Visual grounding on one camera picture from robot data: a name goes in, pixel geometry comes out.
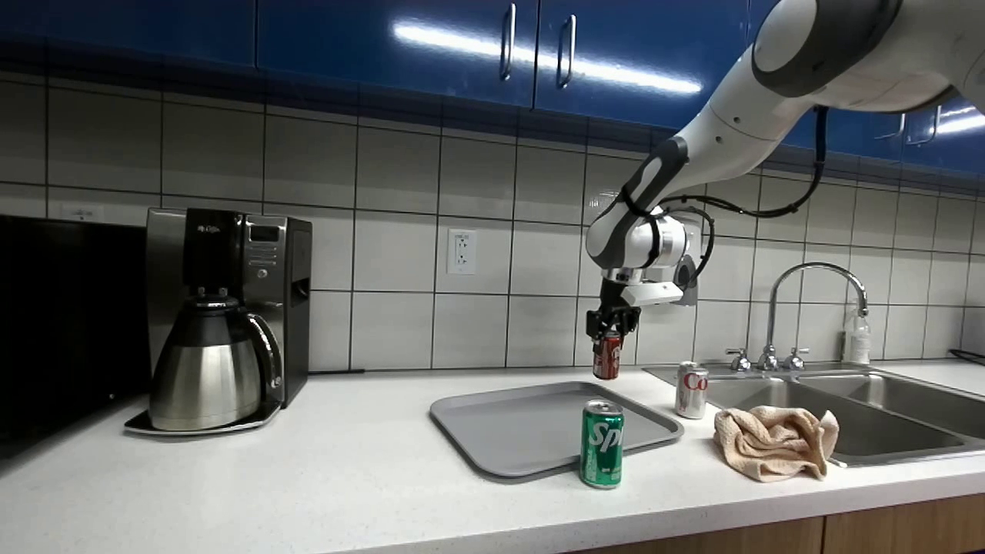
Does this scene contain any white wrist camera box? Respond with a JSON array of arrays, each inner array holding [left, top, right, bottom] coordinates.
[[619, 280, 690, 310]]

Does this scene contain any red soda can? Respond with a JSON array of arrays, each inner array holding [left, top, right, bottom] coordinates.
[[590, 326, 625, 382]]

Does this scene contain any black steel coffee maker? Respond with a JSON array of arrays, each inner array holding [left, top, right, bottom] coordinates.
[[124, 207, 312, 441]]

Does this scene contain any beige crumpled cloth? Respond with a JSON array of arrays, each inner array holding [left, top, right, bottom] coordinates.
[[712, 404, 844, 488]]

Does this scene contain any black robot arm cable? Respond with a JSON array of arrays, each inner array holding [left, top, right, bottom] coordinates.
[[625, 104, 832, 282]]

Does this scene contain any metal cabinet door handle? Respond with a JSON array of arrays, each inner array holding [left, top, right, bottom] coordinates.
[[555, 13, 581, 94], [924, 90, 949, 143], [494, 0, 520, 87]]

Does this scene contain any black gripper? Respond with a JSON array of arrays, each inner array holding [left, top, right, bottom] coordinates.
[[583, 271, 645, 346]]

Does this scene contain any white plastic bottle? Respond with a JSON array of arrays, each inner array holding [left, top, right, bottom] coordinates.
[[841, 310, 873, 370]]

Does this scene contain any stainless steel coffee carafe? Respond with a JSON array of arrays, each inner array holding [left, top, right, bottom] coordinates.
[[146, 299, 283, 435]]

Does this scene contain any blue wall cabinet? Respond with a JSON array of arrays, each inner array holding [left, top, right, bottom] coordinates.
[[0, 0, 985, 182]]

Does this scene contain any grey plastic tray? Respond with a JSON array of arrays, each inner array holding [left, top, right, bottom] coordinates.
[[425, 378, 686, 483]]

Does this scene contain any black microwave oven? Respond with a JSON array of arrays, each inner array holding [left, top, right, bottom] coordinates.
[[0, 214, 152, 455]]

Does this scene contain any chrome gooseneck faucet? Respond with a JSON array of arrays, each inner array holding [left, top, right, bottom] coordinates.
[[757, 260, 872, 373]]

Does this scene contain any wooden base cabinet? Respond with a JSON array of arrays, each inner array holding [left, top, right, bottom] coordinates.
[[581, 490, 985, 554]]

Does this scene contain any stainless steel double sink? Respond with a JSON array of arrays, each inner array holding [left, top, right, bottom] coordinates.
[[654, 365, 985, 471]]

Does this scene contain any silver diet coke can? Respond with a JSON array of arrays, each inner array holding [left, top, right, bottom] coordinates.
[[673, 359, 713, 423]]

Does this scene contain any green Sprite can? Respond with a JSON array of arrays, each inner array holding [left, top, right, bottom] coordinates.
[[576, 396, 626, 492]]

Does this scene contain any white wall outlet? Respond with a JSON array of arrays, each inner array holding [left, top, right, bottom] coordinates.
[[446, 224, 481, 276]]

